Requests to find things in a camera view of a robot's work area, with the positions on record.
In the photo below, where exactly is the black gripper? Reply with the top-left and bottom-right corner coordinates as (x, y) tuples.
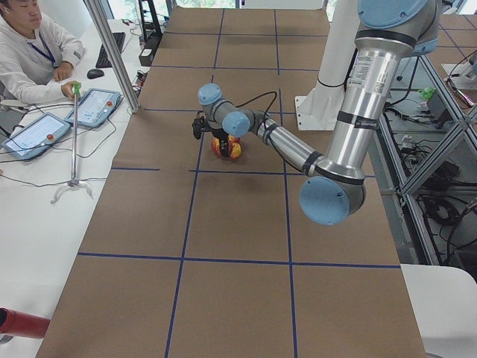
(211, 129), (230, 157)

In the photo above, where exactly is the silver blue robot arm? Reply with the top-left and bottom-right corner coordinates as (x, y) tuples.
(192, 1), (441, 225)

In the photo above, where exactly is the person's right hand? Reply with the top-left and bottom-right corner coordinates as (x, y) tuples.
(61, 81), (77, 99)

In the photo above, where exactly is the person's left hand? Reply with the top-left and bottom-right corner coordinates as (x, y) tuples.
(54, 62), (74, 82)

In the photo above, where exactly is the right front red yellow apple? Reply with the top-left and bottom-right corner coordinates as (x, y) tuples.
(229, 135), (241, 143)

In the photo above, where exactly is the back red yellow apple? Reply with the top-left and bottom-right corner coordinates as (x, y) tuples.
(211, 138), (222, 157)

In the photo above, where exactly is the left front red yellow apple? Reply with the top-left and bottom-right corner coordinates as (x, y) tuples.
(227, 142), (241, 160)

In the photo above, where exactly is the far blue teach pendant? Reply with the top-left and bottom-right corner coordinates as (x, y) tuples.
(78, 88), (121, 128)

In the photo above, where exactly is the blue teach pendant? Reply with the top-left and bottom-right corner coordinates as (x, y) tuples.
(1, 113), (70, 160)
(78, 88), (121, 128)

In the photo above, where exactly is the black keyboard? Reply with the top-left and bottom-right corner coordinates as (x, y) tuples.
(95, 31), (127, 69)

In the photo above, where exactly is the black computer mouse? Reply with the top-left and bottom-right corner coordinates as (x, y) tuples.
(86, 69), (104, 79)

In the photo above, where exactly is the near blue teach pendant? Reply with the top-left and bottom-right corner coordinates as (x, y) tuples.
(1, 113), (70, 160)

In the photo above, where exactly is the person in white hoodie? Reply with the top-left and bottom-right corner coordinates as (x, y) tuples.
(1, 1), (84, 104)

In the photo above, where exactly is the red cylinder bottle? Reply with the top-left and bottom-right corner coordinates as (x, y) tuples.
(1, 307), (51, 339)

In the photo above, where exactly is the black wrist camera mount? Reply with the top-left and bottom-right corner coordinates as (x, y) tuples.
(192, 116), (211, 140)

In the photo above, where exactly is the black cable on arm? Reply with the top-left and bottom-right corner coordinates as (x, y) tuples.
(236, 91), (278, 124)

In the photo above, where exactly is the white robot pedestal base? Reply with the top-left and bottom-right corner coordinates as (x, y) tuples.
(295, 0), (359, 131)

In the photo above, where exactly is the grey aluminium frame post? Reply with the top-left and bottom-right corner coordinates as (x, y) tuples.
(83, 0), (140, 113)

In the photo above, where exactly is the green handled reacher grabber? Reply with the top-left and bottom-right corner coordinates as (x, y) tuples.
(50, 82), (93, 204)

